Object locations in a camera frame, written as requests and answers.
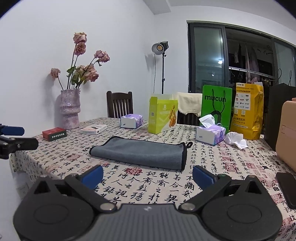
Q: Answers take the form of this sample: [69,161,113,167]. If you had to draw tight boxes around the crumpled white tissue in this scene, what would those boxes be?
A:
[225,132,248,150]

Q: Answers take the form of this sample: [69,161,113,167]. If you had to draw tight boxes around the chair draped with cream cloth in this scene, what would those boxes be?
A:
[173,92,202,126]

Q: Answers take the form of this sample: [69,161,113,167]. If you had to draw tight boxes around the lime green carton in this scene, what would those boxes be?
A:
[148,94,178,134]

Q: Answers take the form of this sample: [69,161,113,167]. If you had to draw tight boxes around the pink speckled vase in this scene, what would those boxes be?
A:
[60,89,81,130]

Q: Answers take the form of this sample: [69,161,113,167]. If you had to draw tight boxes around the black paper bag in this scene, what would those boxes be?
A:
[264,83,295,151]

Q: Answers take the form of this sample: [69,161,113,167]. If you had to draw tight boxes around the beige plastic case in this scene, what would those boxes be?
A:
[276,98,296,171]

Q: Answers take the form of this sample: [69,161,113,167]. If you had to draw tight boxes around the purple and grey towel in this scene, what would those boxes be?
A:
[89,136,193,171]

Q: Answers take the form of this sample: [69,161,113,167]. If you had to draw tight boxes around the yellow plastic bag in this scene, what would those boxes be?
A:
[230,83,264,140]

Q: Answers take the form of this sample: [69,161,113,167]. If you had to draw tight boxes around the right purple tissue box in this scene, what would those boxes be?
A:
[195,114,226,146]

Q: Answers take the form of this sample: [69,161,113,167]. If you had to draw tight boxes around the black smartphone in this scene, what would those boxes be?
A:
[276,172,296,209]

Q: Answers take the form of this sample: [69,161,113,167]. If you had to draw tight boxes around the white flat box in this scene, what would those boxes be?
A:
[80,124,107,135]

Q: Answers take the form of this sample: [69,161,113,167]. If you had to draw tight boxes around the purple tissue box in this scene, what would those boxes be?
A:
[195,114,226,146]
[120,114,144,129]

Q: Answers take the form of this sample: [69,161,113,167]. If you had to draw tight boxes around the left purple tissue box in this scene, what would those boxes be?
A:
[120,114,144,129]

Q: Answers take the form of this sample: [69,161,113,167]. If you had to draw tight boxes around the studio light on stand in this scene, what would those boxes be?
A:
[151,41,169,95]

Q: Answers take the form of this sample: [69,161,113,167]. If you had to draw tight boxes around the dark wooden chair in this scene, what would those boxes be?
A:
[106,91,133,118]

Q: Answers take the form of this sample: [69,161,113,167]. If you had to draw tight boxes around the red and green box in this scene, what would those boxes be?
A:
[42,128,67,142]

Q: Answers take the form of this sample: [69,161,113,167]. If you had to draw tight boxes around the dark framed glass door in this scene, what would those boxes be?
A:
[187,21,295,93]

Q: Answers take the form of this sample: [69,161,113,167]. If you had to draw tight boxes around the dried pink roses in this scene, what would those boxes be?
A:
[50,32,110,91]

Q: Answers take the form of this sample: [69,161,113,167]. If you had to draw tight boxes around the calligraphy print tablecloth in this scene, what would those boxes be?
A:
[10,118,295,240]

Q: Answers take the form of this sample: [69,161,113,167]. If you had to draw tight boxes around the green mucun paper bag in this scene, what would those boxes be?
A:
[201,85,232,131]

